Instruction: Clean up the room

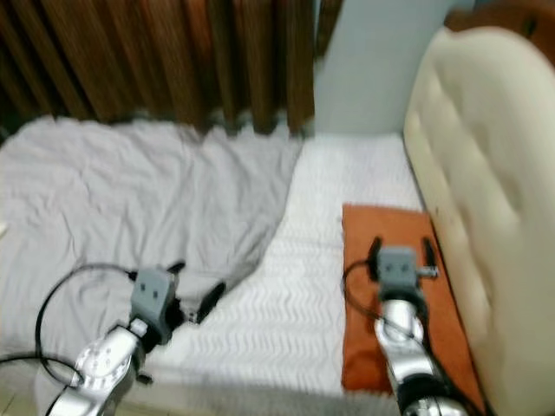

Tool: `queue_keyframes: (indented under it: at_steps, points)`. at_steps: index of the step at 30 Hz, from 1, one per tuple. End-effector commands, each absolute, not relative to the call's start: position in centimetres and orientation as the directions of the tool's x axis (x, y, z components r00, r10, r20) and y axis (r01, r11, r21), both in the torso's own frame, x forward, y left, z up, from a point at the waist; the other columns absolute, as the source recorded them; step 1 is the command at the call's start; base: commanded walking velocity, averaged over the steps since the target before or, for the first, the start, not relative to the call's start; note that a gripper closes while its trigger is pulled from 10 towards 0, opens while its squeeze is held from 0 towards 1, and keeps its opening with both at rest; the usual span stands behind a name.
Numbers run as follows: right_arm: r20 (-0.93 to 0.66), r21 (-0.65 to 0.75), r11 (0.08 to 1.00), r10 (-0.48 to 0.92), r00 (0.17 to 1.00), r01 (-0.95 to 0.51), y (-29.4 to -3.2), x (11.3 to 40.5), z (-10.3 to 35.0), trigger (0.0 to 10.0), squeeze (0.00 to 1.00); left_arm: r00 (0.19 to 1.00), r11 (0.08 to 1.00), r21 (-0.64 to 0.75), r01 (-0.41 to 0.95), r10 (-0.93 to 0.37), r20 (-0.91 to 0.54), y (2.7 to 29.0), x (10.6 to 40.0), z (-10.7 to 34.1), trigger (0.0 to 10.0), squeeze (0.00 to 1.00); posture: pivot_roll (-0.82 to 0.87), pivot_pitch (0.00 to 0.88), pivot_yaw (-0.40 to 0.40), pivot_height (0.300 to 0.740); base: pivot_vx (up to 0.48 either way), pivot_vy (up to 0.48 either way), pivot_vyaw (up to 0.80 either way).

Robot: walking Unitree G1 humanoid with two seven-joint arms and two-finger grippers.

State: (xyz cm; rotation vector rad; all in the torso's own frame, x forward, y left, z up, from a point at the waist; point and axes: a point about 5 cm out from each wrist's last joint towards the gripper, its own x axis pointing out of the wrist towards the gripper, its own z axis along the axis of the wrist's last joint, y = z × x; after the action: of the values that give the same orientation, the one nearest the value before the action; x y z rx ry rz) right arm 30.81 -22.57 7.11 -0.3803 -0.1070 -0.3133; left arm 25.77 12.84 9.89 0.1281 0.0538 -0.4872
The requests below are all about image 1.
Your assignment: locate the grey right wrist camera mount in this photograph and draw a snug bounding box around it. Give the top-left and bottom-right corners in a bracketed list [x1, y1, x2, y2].
[375, 245, 419, 300]

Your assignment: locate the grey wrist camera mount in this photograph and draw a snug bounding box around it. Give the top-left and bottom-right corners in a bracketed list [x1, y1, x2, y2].
[375, 245, 419, 300]
[130, 266, 180, 344]

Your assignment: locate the orange cloth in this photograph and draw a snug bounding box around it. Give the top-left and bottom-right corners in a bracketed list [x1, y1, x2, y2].
[341, 204, 486, 413]

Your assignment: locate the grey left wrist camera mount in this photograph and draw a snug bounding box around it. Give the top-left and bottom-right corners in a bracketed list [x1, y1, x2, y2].
[130, 266, 180, 344]

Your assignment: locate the cream padded headboard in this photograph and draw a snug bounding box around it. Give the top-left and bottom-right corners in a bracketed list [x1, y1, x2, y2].
[403, 26, 555, 416]

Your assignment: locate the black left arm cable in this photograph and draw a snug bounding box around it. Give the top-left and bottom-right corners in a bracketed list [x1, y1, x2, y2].
[0, 263, 141, 393]

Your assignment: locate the white textured mattress sheet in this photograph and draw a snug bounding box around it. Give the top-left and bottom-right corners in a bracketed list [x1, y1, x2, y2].
[139, 132, 434, 400]

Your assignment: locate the brown wooden headboard frame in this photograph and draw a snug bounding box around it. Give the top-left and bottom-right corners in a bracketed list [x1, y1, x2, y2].
[444, 3, 555, 36]

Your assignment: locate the brown pleated curtain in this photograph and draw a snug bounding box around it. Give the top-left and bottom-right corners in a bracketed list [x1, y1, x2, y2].
[0, 0, 343, 136]

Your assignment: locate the grey wrinkled blanket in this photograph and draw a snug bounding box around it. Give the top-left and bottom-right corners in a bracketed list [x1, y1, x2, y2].
[0, 115, 304, 410]

